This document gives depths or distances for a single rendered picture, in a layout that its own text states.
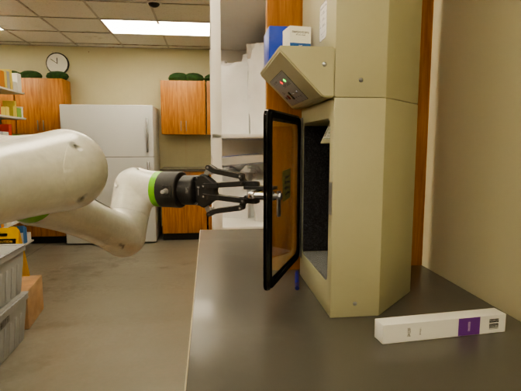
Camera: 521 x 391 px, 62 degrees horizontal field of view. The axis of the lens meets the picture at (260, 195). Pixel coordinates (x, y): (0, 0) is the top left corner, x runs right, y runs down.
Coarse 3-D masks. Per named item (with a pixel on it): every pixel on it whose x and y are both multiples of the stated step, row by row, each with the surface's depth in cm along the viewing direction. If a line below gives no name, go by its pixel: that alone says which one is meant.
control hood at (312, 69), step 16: (288, 48) 86; (304, 48) 87; (320, 48) 87; (272, 64) 99; (288, 64) 89; (304, 64) 87; (320, 64) 87; (304, 80) 89; (320, 80) 88; (320, 96) 89
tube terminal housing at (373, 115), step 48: (336, 0) 86; (384, 0) 87; (336, 48) 87; (384, 48) 89; (336, 96) 89; (384, 96) 90; (336, 144) 90; (384, 144) 91; (336, 192) 91; (384, 192) 93; (336, 240) 92; (384, 240) 95; (336, 288) 94; (384, 288) 97
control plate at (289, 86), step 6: (282, 72) 97; (276, 78) 106; (282, 78) 101; (288, 78) 97; (276, 84) 111; (288, 84) 101; (294, 84) 97; (282, 90) 111; (288, 90) 105; (294, 90) 101; (300, 90) 97; (294, 96) 106; (300, 96) 101; (294, 102) 111
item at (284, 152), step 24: (264, 120) 91; (264, 144) 91; (288, 144) 109; (264, 168) 92; (288, 168) 110; (264, 192) 93; (288, 192) 110; (264, 216) 93; (288, 216) 111; (264, 240) 94; (288, 240) 112; (264, 264) 95; (264, 288) 96
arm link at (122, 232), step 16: (80, 208) 87; (96, 208) 93; (112, 208) 103; (32, 224) 81; (48, 224) 83; (64, 224) 86; (80, 224) 89; (96, 224) 94; (112, 224) 99; (128, 224) 104; (144, 224) 110; (96, 240) 98; (112, 240) 101; (128, 240) 105; (144, 240) 111; (128, 256) 109
